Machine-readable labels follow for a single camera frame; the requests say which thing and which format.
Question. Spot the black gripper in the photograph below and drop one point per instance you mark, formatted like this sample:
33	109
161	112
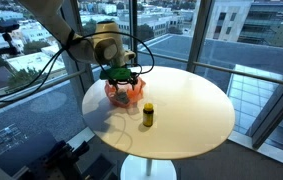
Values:
126	81

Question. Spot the orange plastic carrier bag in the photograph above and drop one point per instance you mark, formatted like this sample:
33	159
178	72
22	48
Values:
137	96

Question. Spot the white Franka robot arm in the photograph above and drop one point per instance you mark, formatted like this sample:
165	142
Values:
47	16

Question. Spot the yellow pill bottle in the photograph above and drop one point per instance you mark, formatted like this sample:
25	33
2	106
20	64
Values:
148	116

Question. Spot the grey window column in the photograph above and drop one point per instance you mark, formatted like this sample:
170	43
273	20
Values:
199	33
81	80

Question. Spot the dark thin window mullion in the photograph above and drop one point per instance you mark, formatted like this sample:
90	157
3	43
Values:
133	20

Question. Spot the black clamp equipment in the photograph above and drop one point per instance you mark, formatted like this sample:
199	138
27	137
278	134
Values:
64	160

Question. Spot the grey metal handrail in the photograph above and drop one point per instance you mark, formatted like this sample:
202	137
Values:
247	75
31	93

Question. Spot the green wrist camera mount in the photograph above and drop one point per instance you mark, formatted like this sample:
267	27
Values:
114	72

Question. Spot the beige wrist camera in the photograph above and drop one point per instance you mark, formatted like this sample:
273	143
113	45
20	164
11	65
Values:
130	55

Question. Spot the white table pedestal base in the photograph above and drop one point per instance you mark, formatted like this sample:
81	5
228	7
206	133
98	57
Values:
134	170

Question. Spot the black camera on tripod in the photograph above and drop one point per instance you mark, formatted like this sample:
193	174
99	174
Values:
4	26

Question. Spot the dark slanted window frame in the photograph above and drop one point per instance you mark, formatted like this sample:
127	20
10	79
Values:
274	116

